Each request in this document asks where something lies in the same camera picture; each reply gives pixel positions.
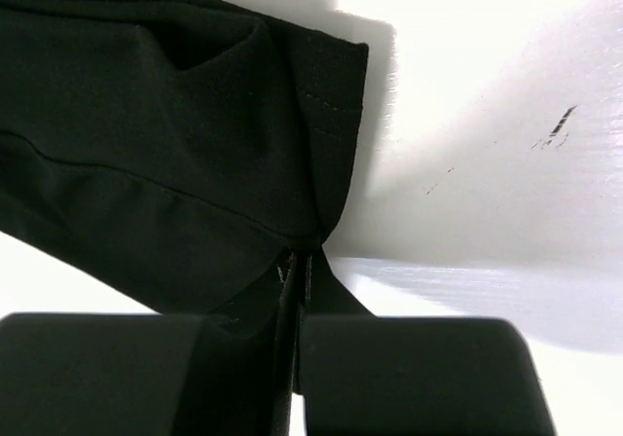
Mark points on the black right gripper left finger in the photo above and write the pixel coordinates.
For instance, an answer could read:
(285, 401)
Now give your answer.
(71, 374)

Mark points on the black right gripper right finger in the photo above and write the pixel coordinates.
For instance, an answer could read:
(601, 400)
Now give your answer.
(361, 374)

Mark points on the black skirt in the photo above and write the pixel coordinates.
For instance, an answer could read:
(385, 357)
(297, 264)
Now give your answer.
(188, 154)

